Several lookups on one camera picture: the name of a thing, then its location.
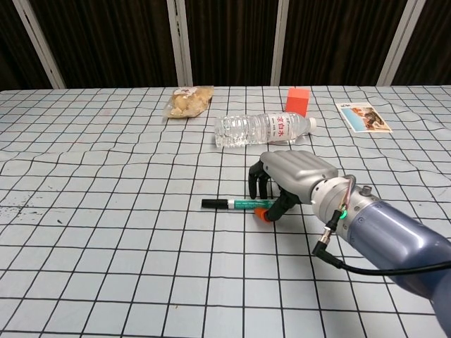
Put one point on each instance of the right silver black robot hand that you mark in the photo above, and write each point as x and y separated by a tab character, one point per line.
299	169

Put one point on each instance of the green white marker pen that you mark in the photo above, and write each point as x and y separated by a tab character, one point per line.
246	204

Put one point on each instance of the clear plastic water bottle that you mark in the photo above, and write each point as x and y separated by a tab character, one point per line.
253	128

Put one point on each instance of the orange cube block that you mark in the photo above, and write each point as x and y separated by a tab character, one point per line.
297	100

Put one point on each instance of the picture card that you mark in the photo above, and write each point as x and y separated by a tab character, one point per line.
364	118

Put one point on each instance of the clear bag of snacks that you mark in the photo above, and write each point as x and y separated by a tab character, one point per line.
188	102

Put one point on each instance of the light blue checkered tablecloth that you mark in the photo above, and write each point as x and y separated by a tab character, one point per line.
123	246

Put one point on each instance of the white metal partition post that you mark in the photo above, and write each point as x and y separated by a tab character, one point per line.
179	45
398	45
282	45
38	45

